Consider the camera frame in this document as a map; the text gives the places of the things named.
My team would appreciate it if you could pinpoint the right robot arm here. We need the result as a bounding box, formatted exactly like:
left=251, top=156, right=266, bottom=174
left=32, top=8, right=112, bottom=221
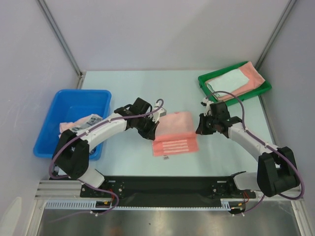
left=196, top=98, right=301, bottom=198

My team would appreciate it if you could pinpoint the aluminium frame rail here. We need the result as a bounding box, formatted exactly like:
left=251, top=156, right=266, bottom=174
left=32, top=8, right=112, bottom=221
left=35, top=180, right=81, bottom=200

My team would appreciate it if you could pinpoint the patterned blue white towel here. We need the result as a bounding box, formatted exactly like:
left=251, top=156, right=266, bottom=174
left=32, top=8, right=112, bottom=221
left=69, top=114, right=103, bottom=132

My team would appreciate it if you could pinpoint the blue plastic bin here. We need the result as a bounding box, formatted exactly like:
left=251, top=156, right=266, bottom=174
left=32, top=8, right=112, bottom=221
left=33, top=89, right=112, bottom=159

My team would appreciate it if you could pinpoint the white slotted cable duct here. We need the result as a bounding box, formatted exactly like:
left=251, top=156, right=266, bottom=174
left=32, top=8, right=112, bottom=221
left=45, top=199, right=244, bottom=211

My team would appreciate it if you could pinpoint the pale pink towel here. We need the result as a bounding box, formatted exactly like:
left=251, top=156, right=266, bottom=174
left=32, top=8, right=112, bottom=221
left=152, top=112, right=199, bottom=157

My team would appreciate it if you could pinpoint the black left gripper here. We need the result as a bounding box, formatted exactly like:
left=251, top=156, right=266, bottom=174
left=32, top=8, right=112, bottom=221
left=135, top=115, right=159, bottom=141

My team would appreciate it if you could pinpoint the green plastic tray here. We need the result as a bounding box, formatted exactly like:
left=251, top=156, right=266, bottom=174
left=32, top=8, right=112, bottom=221
left=198, top=61, right=272, bottom=106

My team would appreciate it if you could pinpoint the small pink cloth in bin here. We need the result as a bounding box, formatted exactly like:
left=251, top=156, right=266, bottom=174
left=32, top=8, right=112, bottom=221
left=59, top=118, right=87, bottom=138

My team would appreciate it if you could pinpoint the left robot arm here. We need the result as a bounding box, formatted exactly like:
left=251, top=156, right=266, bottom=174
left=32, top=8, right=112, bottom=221
left=52, top=98, right=164, bottom=197

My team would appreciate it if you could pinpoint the light blue towel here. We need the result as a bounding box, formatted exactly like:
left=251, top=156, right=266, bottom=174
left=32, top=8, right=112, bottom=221
left=205, top=69, right=250, bottom=100

